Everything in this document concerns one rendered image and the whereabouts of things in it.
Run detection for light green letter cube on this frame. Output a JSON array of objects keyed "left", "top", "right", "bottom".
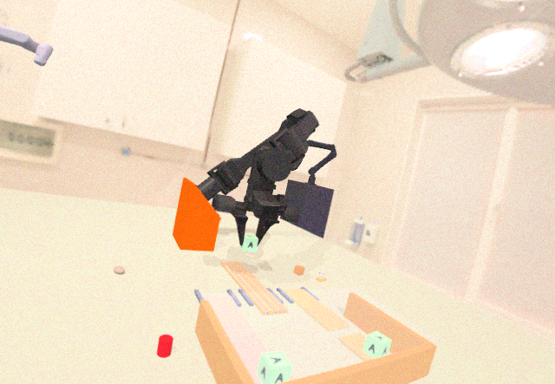
[{"left": 239, "top": 234, "right": 258, "bottom": 252}]

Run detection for red cylinder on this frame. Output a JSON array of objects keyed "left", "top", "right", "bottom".
[{"left": 157, "top": 335, "right": 173, "bottom": 358}]

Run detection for peach strip with blue lines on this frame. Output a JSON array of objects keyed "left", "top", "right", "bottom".
[{"left": 220, "top": 261, "right": 270, "bottom": 293}]

